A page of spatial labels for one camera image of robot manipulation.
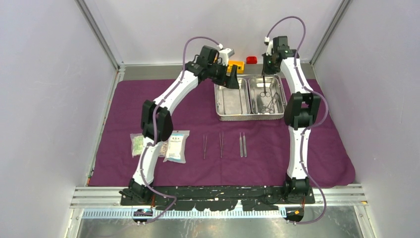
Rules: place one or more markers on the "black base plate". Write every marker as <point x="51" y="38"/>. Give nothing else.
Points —
<point x="214" y="198"/>

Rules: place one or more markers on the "green packet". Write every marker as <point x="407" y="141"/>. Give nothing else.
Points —
<point x="136" y="144"/>

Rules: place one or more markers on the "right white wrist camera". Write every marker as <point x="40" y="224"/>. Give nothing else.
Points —
<point x="269" y="43"/>

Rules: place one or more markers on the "steel tweezers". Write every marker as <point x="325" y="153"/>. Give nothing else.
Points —
<point x="221" y="138"/>
<point x="205" y="138"/>

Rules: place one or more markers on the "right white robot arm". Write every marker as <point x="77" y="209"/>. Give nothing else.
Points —
<point x="300" y="112"/>

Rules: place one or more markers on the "white sterile pouch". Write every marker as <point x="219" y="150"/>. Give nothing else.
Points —
<point x="175" y="151"/>

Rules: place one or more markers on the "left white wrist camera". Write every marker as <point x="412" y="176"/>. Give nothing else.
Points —
<point x="224" y="54"/>

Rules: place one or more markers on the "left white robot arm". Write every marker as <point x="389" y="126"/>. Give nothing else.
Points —
<point x="156" y="122"/>

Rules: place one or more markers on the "steel instrument tray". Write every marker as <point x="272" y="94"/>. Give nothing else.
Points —
<point x="245" y="103"/>

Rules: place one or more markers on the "pink clear packet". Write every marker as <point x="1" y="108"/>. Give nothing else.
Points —
<point x="163" y="150"/>

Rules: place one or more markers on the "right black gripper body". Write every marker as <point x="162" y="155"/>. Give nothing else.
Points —
<point x="269" y="66"/>

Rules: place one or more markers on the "purple cloth wrap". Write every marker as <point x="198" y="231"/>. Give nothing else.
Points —
<point x="267" y="142"/>

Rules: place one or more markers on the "steel surgical scissors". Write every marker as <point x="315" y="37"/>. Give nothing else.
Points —
<point x="264" y="88"/>

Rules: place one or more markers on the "orange yellow toy block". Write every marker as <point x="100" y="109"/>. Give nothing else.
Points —
<point x="240" y="66"/>

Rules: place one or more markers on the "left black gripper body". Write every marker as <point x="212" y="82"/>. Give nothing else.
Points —
<point x="218" y="74"/>

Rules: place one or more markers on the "red block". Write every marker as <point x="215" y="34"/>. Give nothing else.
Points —
<point x="251" y="60"/>

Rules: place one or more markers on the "steel surgical forceps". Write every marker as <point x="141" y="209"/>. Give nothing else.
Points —
<point x="271" y="106"/>

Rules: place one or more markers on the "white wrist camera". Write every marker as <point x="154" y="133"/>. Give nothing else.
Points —
<point x="224" y="54"/>
<point x="269" y="43"/>

